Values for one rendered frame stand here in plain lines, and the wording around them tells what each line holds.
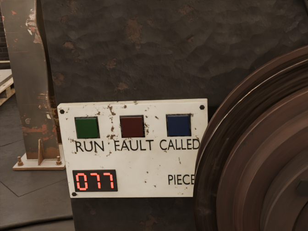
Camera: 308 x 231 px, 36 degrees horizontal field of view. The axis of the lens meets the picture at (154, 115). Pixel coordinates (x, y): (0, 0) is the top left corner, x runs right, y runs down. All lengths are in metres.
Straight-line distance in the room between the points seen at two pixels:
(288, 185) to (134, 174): 0.33
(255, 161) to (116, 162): 0.29
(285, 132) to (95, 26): 0.36
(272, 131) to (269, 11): 0.22
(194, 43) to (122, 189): 0.29
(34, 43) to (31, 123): 0.60
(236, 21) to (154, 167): 0.29
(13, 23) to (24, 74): 0.36
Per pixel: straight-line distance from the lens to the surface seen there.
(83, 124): 0.84
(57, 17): 0.83
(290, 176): 0.63
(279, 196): 0.63
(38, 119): 3.61
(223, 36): 0.80
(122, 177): 0.87
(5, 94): 5.52
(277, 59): 0.72
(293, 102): 0.65
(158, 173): 0.86
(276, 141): 0.66
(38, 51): 3.45
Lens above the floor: 1.49
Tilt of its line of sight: 20 degrees down
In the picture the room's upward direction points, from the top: 4 degrees counter-clockwise
